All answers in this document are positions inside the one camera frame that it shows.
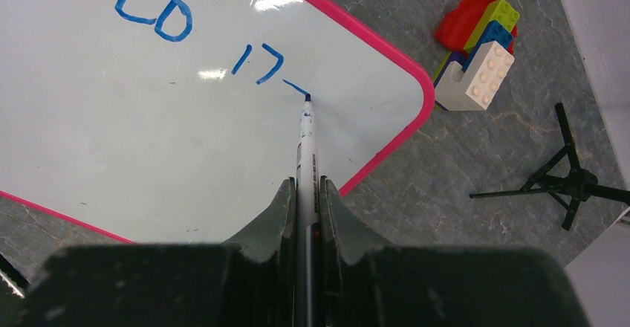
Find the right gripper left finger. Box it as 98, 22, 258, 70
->
14, 178, 296, 326

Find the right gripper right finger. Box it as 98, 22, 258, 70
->
319, 177, 589, 326

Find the black tripod stand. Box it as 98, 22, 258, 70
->
469, 103, 629, 231

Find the blue whiteboard marker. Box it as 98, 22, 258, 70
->
294, 94, 322, 326

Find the pink framed whiteboard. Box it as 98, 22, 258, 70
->
1, 0, 435, 243

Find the colourful toy brick stack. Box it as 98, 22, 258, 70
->
433, 0, 520, 111

